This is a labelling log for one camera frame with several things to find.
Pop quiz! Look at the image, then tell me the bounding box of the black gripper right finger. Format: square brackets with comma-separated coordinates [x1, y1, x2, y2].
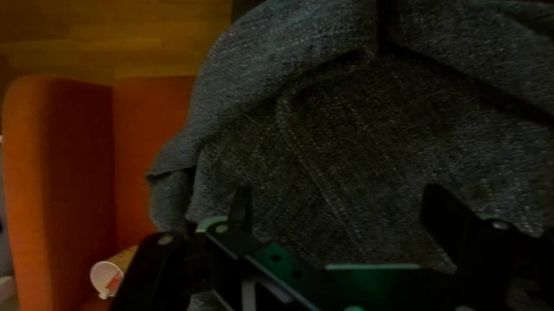
[420, 181, 498, 273]

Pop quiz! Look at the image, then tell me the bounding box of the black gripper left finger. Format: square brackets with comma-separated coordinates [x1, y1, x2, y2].
[226, 183, 254, 238]

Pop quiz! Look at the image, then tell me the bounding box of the grey woven cloth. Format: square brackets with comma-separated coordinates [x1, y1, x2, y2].
[143, 0, 554, 311]

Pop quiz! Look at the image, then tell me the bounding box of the small yellow object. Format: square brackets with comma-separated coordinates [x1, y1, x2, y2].
[88, 243, 140, 300]

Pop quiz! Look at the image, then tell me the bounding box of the orange upholstered armchair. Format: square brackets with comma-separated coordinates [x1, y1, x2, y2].
[0, 74, 200, 311]

